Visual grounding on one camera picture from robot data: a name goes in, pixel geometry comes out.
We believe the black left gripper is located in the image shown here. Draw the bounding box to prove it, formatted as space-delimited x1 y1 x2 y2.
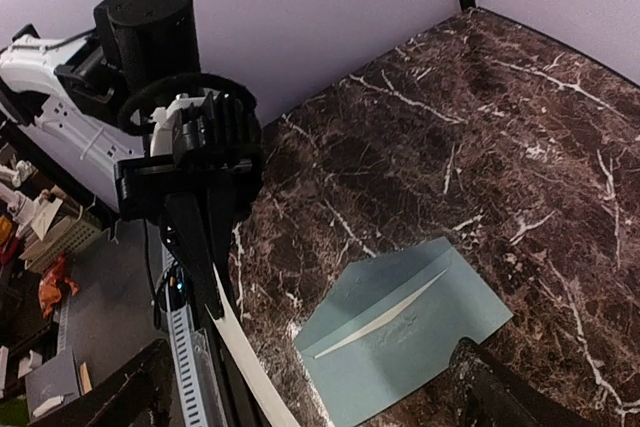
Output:
114 146 263 318

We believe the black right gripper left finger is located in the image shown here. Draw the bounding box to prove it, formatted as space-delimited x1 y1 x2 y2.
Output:
31 339 173 426

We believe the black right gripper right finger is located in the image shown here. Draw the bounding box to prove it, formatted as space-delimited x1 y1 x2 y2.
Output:
449 337 594 427

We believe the blue-grey envelope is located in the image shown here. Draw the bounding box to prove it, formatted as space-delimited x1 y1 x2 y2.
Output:
294 237 512 426

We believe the cream letter paper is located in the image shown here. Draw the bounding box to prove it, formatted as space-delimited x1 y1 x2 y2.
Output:
314 269 447 359

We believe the green perforated basket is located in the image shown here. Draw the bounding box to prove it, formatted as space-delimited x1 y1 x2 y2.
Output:
20 211 103 273

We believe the orange snack bag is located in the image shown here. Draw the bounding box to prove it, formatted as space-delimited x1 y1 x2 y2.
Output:
38 253 80 319

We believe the white-sleeved left robot arm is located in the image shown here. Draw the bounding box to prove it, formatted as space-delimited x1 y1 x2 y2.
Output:
0 0 204 208

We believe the white slotted cable duct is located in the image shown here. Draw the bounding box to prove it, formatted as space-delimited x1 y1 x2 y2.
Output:
159 249 225 426

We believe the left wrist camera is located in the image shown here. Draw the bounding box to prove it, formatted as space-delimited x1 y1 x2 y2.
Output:
171 92 262 174

